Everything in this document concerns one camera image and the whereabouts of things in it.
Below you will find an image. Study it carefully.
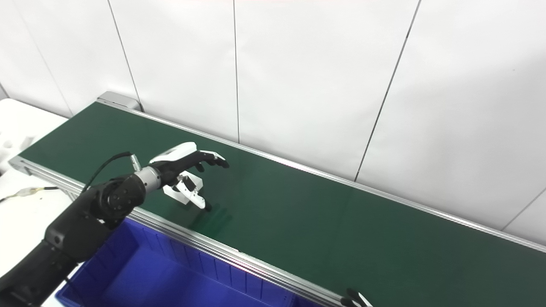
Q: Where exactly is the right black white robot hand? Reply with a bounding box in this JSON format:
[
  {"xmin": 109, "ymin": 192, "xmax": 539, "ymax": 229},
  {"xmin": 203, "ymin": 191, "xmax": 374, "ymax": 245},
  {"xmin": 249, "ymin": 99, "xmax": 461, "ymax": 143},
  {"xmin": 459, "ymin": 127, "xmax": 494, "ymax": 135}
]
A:
[{"xmin": 340, "ymin": 288, "xmax": 374, "ymax": 307}]

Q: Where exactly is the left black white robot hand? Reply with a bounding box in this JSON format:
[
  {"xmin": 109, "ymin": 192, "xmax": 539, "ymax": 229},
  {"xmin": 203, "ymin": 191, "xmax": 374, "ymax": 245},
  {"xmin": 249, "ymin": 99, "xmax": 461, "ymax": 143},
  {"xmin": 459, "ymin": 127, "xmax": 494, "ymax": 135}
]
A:
[{"xmin": 149, "ymin": 142, "xmax": 230, "ymax": 212}]

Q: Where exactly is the white square part with hole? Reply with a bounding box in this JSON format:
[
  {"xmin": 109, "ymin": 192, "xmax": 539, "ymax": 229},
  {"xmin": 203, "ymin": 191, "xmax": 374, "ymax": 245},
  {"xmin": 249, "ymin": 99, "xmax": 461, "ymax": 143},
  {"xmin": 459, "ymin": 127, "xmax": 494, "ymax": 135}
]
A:
[{"xmin": 163, "ymin": 171, "xmax": 203, "ymax": 206}]

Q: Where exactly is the grey conveyor end housing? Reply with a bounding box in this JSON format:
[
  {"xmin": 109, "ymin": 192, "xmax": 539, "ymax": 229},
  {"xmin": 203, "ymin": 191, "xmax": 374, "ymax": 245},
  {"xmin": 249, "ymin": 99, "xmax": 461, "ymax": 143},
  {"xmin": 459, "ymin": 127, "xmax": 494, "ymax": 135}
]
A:
[{"xmin": 97, "ymin": 91, "xmax": 142, "ymax": 112}]

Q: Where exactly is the green conveyor belt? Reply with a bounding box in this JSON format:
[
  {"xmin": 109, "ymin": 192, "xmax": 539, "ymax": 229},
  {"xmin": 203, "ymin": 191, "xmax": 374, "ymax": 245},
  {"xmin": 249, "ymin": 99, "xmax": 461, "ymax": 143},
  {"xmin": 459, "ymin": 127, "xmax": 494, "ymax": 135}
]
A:
[
  {"xmin": 9, "ymin": 99, "xmax": 546, "ymax": 307},
  {"xmin": 19, "ymin": 101, "xmax": 546, "ymax": 307}
]

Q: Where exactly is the aluminium conveyor leg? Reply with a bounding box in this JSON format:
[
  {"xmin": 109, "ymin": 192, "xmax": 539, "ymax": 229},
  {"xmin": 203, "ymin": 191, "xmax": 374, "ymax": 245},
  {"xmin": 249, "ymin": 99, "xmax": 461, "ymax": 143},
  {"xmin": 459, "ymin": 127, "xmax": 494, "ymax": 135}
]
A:
[{"xmin": 60, "ymin": 188, "xmax": 86, "ymax": 203}]

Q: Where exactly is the blue plastic bin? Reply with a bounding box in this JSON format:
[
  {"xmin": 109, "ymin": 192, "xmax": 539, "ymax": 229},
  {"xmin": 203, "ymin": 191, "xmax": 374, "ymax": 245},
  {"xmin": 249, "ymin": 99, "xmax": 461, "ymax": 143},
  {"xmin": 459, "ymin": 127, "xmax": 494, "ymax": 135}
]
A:
[{"xmin": 55, "ymin": 217, "xmax": 325, "ymax": 307}]

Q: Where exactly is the white foam piece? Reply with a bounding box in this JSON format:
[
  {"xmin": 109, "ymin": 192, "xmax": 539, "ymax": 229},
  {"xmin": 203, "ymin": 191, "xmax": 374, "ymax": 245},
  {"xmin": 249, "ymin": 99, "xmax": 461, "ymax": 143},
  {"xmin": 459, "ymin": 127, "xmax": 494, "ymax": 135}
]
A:
[{"xmin": 0, "ymin": 134, "xmax": 37, "ymax": 173}]

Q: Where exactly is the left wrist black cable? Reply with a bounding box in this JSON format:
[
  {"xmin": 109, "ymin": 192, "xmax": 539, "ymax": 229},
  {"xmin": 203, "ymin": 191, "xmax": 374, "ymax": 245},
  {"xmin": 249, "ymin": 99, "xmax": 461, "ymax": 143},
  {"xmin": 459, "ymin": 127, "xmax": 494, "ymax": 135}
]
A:
[{"xmin": 80, "ymin": 151, "xmax": 142, "ymax": 194}]

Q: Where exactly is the thin cable with clear connector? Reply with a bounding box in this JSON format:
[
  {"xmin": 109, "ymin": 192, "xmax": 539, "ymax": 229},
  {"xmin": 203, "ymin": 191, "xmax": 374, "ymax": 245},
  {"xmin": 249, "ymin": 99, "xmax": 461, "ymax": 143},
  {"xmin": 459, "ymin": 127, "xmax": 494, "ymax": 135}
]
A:
[{"xmin": 0, "ymin": 186, "xmax": 59, "ymax": 202}]

